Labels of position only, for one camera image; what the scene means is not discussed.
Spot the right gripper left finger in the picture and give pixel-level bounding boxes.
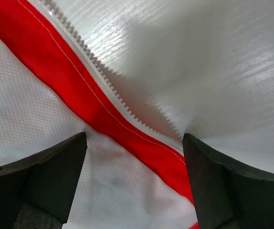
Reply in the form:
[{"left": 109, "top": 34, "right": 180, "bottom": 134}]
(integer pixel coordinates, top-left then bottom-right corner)
[{"left": 0, "top": 132, "right": 87, "bottom": 229}]

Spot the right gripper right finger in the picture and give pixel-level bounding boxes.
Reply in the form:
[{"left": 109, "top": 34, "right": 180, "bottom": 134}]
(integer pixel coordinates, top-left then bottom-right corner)
[{"left": 182, "top": 134, "right": 274, "bottom": 229}]

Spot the rainbow red white jacket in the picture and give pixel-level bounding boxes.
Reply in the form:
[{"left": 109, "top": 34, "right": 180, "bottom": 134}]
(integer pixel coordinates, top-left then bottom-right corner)
[{"left": 0, "top": 0, "right": 199, "bottom": 229}]

